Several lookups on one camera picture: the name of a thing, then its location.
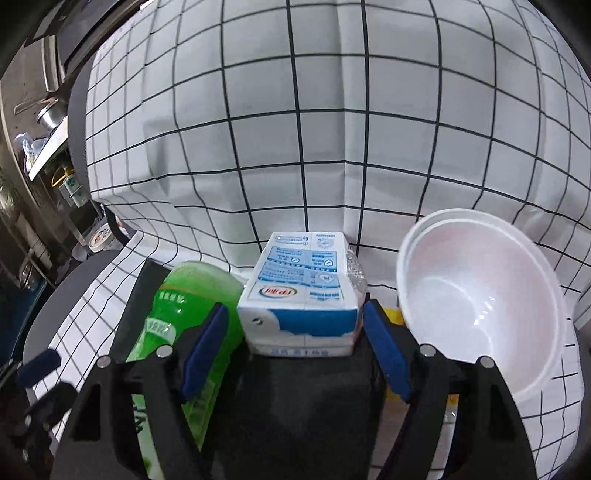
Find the gas meter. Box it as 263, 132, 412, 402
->
58, 173, 88, 207

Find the green plastic bottle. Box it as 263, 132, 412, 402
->
124, 261, 245, 480

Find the black plastic tray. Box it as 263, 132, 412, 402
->
124, 258, 389, 480

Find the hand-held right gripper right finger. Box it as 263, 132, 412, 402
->
362, 299, 539, 480

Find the grey office chair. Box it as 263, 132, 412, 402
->
21, 41, 139, 370

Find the kitchen counter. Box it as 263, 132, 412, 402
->
25, 117, 70, 181

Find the round printed tub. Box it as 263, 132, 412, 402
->
88, 226, 123, 254

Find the crinkled clear plastic wrap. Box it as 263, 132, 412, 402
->
344, 247, 370, 342

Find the steel pot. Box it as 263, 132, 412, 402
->
37, 99, 70, 131

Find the white checked cloth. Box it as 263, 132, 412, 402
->
28, 0, 591, 480

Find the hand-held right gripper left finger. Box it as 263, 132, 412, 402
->
50, 302, 230, 480

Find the white instant noodle bowl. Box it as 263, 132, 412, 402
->
396, 209, 571, 407

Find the blue white milk carton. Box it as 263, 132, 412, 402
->
237, 231, 365, 358

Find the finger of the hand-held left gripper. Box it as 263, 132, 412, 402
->
25, 382, 78, 430
17, 348, 62, 387

